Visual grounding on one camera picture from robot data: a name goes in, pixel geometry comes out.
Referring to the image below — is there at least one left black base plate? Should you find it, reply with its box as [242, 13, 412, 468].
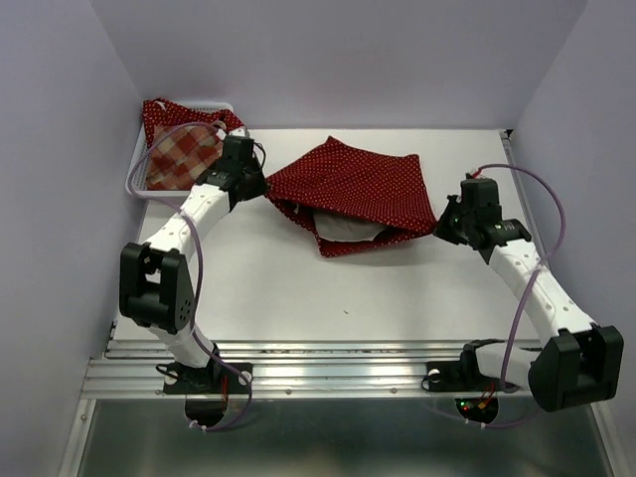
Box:
[155, 362, 248, 396]

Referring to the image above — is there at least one red polka dot skirt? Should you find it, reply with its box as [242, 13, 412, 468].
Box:
[266, 136, 437, 258]

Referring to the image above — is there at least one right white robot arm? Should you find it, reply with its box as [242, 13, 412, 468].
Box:
[424, 178, 624, 411]

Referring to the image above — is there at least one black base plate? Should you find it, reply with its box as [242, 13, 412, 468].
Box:
[420, 361, 502, 394]
[155, 362, 248, 396]

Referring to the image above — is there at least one aluminium rail frame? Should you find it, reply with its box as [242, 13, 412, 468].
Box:
[59, 129, 627, 477]

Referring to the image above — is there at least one white plastic basket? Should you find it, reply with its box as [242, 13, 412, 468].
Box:
[124, 99, 246, 200]

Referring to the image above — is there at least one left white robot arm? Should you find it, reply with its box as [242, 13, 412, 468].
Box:
[119, 134, 267, 392]

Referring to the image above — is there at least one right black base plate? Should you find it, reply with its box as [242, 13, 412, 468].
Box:
[420, 361, 502, 394]

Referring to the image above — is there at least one red plaid skirt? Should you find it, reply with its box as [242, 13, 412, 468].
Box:
[145, 122, 225, 191]

